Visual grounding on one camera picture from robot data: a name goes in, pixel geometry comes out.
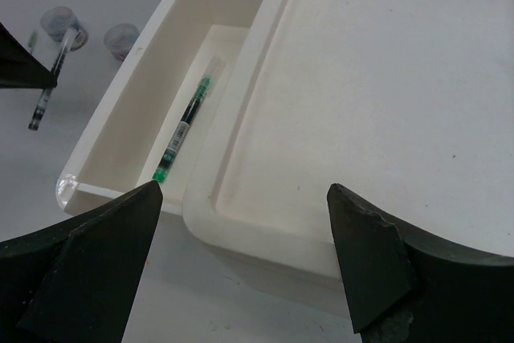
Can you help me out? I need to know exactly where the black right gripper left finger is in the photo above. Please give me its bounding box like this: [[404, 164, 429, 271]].
[[1, 182, 163, 342]]

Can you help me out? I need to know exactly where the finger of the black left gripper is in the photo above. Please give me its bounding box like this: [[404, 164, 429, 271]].
[[0, 25, 55, 89]]

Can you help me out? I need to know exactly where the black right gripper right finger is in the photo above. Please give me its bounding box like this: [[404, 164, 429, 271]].
[[327, 184, 513, 342]]

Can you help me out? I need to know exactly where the black gel pen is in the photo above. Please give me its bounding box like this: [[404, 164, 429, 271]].
[[28, 27, 77, 131]]

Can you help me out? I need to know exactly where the white top drawer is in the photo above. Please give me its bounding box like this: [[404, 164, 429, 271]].
[[56, 0, 263, 214]]

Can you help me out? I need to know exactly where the green gel pen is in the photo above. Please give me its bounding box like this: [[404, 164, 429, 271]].
[[152, 55, 225, 183]]

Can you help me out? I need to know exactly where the green highlighter pen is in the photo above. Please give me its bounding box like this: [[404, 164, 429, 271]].
[[27, 31, 38, 54]]

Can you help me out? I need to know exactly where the paperclip jar middle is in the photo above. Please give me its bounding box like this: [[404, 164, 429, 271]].
[[39, 6, 89, 51]]

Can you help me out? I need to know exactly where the paperclip jar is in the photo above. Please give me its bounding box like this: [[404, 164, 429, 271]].
[[39, 6, 89, 51], [104, 23, 140, 62]]

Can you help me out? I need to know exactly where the paperclip jar right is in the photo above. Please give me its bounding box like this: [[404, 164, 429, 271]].
[[104, 23, 140, 62]]

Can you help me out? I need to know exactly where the white drawer cabinet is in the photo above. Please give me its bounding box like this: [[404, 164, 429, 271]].
[[182, 0, 513, 316]]

